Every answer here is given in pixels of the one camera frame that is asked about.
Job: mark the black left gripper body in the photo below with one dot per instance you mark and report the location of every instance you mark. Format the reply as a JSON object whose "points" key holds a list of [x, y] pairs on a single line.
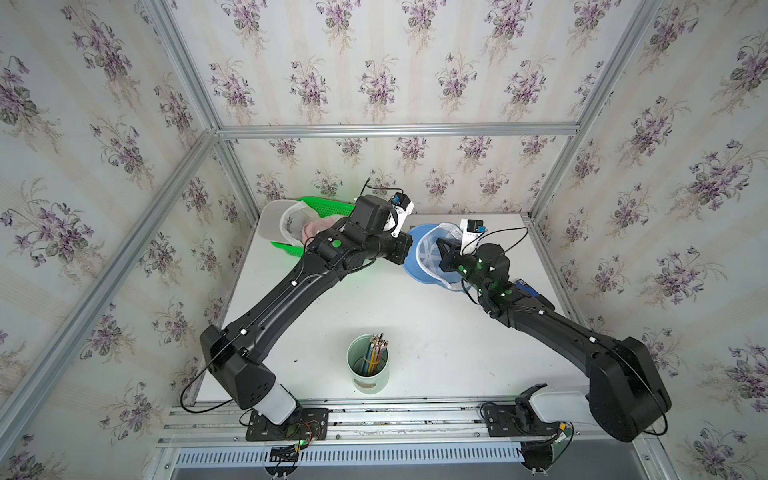
{"points": [[396, 247]]}

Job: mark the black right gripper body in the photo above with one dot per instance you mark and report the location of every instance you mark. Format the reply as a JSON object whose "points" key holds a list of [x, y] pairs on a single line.
{"points": [[465, 266]]}

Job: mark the light blue baseball cap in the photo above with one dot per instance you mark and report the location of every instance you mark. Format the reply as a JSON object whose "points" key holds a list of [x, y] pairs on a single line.
{"points": [[423, 259]]}

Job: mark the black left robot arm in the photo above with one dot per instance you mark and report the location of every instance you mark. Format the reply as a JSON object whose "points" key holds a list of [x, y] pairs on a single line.
{"points": [[235, 354]]}

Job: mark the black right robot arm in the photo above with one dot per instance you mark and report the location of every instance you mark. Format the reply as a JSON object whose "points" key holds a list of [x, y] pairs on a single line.
{"points": [[626, 395]]}

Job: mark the pink baseball cap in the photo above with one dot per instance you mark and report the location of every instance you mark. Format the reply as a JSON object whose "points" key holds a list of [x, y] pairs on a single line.
{"points": [[314, 227]]}

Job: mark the white baseball cap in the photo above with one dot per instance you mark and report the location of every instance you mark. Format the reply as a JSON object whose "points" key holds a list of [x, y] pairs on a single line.
{"points": [[283, 221]]}

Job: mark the blue stapler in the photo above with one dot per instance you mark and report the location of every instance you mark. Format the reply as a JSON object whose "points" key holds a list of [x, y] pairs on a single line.
{"points": [[528, 289]]}

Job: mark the green plastic basket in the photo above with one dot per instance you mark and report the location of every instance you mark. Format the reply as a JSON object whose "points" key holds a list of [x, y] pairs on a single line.
{"points": [[324, 208]]}

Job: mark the coloured pencils bundle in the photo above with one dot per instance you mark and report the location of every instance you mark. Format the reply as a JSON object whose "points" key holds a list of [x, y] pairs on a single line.
{"points": [[373, 356]]}

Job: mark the green pencil cup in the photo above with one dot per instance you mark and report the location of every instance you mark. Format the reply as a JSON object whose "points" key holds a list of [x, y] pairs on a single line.
{"points": [[354, 357]]}

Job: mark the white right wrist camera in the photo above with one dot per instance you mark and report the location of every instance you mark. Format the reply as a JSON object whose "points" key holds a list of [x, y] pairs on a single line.
{"points": [[471, 229]]}

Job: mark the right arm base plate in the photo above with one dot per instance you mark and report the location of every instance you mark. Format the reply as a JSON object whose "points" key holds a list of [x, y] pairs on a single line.
{"points": [[516, 421]]}

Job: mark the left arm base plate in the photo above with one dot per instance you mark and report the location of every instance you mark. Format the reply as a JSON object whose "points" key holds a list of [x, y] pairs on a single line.
{"points": [[305, 424]]}

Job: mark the aluminium mounting rail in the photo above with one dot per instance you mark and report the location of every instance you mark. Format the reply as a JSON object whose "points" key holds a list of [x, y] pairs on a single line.
{"points": [[370, 420]]}

